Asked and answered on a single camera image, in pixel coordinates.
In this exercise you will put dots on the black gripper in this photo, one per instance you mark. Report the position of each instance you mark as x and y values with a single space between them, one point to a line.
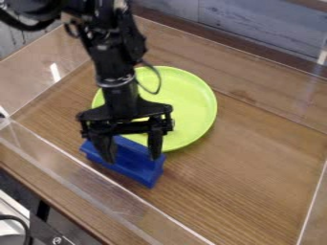
126 114

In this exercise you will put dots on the blue plastic block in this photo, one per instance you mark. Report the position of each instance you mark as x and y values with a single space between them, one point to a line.
133 161

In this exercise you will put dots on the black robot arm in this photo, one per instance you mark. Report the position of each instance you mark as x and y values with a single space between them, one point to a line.
103 24

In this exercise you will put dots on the green plate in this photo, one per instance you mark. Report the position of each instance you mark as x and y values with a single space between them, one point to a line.
193 99

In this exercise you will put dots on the black device with screw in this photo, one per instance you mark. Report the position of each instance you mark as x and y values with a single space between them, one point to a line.
43 232

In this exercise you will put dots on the clear acrylic enclosure wall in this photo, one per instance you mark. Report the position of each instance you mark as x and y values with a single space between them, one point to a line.
239 188

